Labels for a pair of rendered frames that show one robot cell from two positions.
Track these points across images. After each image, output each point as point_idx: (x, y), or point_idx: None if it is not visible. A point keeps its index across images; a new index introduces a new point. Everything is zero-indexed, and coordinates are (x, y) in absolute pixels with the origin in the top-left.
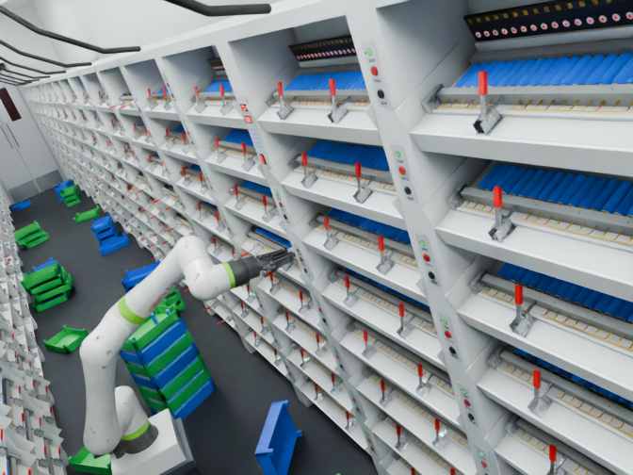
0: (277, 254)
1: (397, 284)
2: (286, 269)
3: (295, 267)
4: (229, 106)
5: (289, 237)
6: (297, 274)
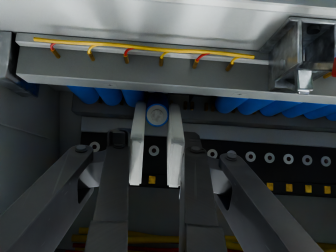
0: (180, 224)
1: None
2: (291, 31)
3: (223, 38)
4: None
5: None
6: (141, 12)
